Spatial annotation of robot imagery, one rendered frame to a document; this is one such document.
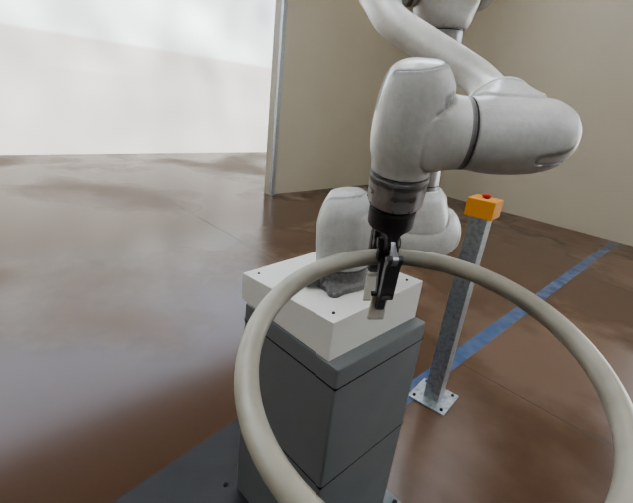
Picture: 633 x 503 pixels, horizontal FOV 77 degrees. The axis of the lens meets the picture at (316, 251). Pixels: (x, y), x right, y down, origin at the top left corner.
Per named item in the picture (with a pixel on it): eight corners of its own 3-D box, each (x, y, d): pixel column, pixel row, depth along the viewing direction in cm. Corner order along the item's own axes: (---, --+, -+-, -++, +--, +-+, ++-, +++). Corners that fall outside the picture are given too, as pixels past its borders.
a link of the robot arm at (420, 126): (370, 184, 56) (462, 188, 57) (389, 64, 47) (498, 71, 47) (362, 154, 65) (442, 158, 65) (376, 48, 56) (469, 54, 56)
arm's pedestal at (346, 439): (217, 487, 150) (221, 299, 121) (313, 424, 184) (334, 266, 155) (305, 608, 118) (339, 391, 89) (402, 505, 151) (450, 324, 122)
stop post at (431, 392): (458, 397, 212) (517, 199, 173) (443, 416, 197) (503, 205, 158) (423, 378, 224) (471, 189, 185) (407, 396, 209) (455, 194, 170)
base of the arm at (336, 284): (287, 277, 119) (288, 259, 117) (346, 264, 130) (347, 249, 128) (320, 302, 104) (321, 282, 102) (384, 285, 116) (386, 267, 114)
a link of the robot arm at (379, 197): (376, 183, 57) (370, 219, 60) (438, 184, 57) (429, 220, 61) (365, 157, 64) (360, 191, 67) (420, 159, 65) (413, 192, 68)
